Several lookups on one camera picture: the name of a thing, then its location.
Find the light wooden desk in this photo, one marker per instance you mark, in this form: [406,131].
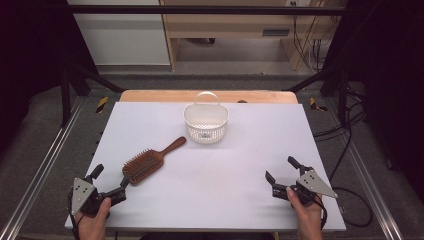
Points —
[230,23]

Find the person's right hand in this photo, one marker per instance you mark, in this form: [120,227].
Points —
[308,216]

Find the white plastic basket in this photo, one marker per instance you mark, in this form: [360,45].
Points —
[206,131]

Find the dark curtain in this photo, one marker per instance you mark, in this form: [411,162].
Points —
[393,66]
[30,50]

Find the person's left hand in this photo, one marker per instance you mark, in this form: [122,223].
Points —
[93,225]

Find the black metal stand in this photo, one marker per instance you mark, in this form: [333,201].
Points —
[66,96]
[341,90]

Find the aluminium rail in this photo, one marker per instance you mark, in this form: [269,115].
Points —
[40,173]
[370,186]

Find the white table mat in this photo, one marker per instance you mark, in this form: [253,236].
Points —
[206,186]

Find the yellow black floor tape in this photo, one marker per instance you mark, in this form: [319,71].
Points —
[102,104]
[315,105]

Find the white cabinet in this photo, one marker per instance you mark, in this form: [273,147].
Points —
[123,36]

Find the brown wooden hairbrush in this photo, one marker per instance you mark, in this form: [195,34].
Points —
[143,165]

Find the black horizontal bar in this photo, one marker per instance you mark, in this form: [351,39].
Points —
[200,9]

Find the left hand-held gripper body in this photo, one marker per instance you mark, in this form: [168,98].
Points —
[83,196]

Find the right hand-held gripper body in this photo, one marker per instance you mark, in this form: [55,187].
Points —
[313,185]

